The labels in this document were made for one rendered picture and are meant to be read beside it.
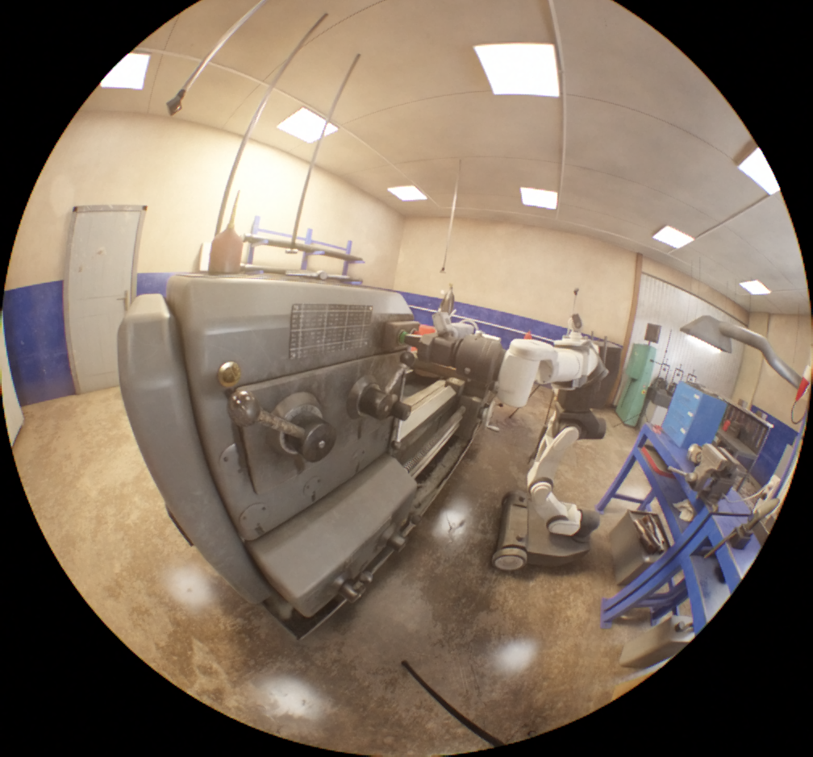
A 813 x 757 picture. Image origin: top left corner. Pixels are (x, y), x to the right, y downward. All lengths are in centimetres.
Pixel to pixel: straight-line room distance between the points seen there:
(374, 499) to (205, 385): 52
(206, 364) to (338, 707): 133
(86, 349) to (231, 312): 349
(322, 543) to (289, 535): 8
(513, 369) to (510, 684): 144
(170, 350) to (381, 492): 61
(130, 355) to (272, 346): 20
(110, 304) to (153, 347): 326
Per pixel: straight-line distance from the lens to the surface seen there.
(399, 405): 62
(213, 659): 147
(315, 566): 60
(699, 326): 541
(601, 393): 116
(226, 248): 46
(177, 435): 36
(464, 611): 148
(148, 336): 35
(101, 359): 375
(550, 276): 545
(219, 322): 32
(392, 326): 53
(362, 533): 66
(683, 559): 151
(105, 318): 363
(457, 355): 47
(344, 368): 45
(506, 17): 222
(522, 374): 45
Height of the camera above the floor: 134
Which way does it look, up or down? 14 degrees down
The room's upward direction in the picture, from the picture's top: 10 degrees clockwise
